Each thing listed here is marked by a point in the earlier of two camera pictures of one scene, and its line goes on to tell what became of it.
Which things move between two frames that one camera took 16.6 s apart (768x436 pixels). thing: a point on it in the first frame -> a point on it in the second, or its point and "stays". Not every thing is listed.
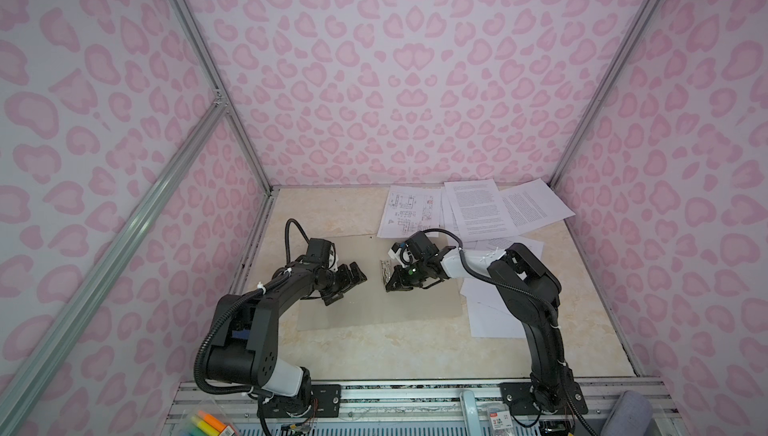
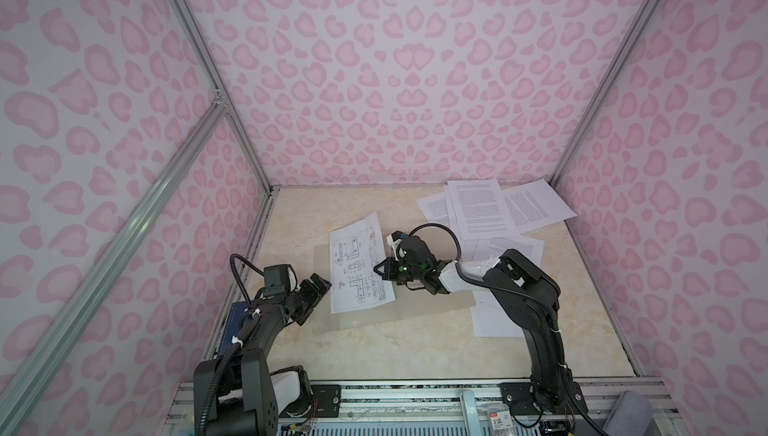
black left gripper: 347,281 -> 312,294
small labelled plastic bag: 501,421 stays
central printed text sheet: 479,209 stays
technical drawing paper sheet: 409,210 -> 355,251
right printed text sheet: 533,205 stays
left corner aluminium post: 203,54 stays
